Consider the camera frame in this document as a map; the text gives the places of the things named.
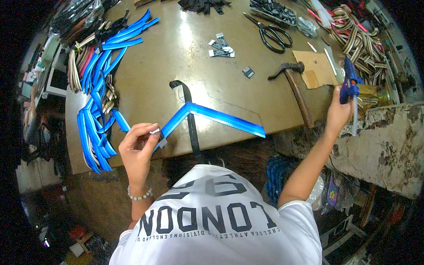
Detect person's left hand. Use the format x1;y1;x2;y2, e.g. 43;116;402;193
119;123;162;191

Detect person's right hand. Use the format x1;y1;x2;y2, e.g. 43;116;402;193
325;85;354;136

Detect blue hot glue gun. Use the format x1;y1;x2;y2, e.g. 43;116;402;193
339;58;365;136

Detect blue v-shaped sandal strap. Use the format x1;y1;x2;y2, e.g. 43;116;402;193
154;102;266;153

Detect shiny gold plastic packet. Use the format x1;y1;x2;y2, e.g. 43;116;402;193
356;84;392;109

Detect brown cardboard piece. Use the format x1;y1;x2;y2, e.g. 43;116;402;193
292;50;339;89

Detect long white glue stick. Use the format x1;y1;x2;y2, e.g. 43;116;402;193
324;48;338;76

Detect worn concrete ledge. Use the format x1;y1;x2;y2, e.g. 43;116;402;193
329;102;424;200

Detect white plastic bag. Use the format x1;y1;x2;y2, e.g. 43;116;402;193
305;175;325;211

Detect clear plastic bag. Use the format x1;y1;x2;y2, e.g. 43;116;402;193
296;17;318;38

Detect bundle of white pink sticks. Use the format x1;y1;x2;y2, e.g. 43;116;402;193
306;0;342;30

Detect person's body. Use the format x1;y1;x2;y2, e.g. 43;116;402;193
109;165;322;265

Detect tray of black labels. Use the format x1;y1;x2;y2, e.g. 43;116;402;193
249;0;298;27

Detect plastic bag of black parts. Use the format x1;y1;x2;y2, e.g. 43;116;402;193
50;0;105;44

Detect white bead bracelet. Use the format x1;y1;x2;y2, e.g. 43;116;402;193
127;186;154;201

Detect hammer with wooden handle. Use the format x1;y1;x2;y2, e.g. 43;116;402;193
268;62;315;130

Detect pile of blue sandal straps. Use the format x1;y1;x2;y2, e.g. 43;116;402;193
76;8;160;175

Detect black webbing strap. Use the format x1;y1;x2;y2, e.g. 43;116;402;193
169;80;202;158

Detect heap of striped beige straps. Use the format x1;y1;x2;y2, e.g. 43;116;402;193
327;6;389;87

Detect heap of dark blue straps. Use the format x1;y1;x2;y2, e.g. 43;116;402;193
265;156;293;206

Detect black handled scissors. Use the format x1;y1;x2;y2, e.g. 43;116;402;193
243;12;293;54

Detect bundle of beige pink straps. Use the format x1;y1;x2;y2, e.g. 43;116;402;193
68;33;100;94

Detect white frame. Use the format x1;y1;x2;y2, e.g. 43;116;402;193
45;45;69;97

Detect bundle of black toe straps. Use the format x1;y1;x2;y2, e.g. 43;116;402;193
94;10;130;51

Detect pile of black straps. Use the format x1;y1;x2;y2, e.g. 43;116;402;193
178;0;232;15

